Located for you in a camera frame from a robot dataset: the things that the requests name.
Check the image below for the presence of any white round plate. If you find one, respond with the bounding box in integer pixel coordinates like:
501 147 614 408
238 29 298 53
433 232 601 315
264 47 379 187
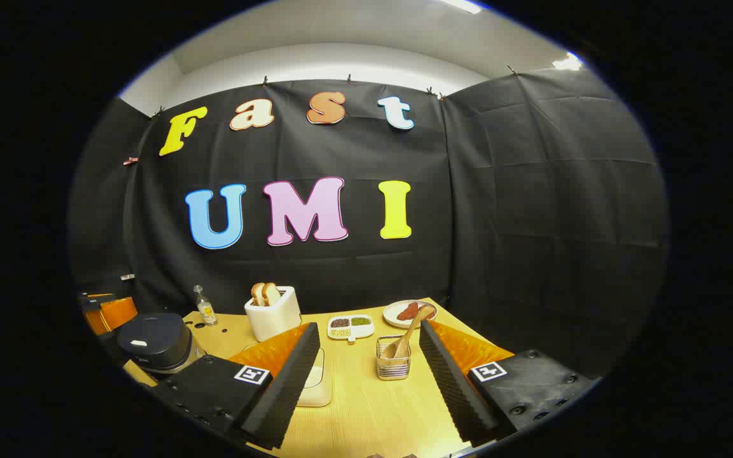
383 300 438 329

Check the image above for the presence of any white toaster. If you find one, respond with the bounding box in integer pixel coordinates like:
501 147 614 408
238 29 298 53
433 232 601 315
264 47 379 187
244 286 302 343

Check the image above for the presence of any small glass bottle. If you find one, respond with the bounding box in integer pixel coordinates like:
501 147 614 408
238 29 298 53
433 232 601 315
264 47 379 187
193 285 218 326

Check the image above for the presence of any clear tray of white rice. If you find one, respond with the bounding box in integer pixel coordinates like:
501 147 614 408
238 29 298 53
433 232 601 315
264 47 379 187
239 343 333 408

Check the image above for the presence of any white divided dish of beans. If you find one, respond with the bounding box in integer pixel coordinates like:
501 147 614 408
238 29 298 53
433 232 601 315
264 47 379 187
328 315 375 343

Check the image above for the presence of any wooden spoon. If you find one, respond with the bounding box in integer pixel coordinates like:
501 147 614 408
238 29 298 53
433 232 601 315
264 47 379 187
382 305 435 360

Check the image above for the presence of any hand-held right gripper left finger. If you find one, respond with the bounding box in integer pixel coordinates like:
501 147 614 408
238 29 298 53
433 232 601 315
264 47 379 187
150 323 321 450

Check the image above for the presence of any black backdrop cloth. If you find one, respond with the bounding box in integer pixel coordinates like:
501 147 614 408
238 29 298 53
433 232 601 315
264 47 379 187
67 67 669 382

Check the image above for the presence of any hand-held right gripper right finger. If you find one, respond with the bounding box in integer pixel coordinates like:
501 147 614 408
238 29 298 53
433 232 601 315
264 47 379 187
419 318 596 448

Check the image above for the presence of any black rice cooker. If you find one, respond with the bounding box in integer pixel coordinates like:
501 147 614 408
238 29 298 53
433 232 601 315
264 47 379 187
116 312 206 377

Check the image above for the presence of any metal wire chopstick holder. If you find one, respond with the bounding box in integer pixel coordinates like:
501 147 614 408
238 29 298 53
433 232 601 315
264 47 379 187
376 335 412 380

